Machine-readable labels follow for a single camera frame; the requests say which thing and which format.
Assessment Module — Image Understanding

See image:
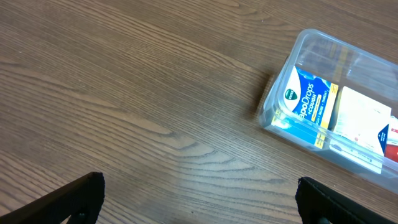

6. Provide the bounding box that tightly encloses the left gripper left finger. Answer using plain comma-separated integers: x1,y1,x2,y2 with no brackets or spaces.
1,172,105,224

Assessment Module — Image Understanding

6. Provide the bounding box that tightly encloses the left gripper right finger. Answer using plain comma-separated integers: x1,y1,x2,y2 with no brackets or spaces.
295,177,393,224

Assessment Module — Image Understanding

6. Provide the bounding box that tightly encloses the red medicine box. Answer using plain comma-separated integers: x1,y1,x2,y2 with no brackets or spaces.
384,116,398,162

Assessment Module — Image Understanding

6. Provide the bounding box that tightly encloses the white medicine box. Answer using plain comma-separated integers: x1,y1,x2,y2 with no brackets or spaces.
330,86,392,174

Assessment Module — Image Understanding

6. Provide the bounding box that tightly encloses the blue yellow VapoDrops box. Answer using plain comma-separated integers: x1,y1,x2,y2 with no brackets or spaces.
271,67,338,149

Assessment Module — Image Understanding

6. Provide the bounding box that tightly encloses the clear plastic container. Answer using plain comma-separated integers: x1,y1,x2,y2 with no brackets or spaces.
259,29,397,192

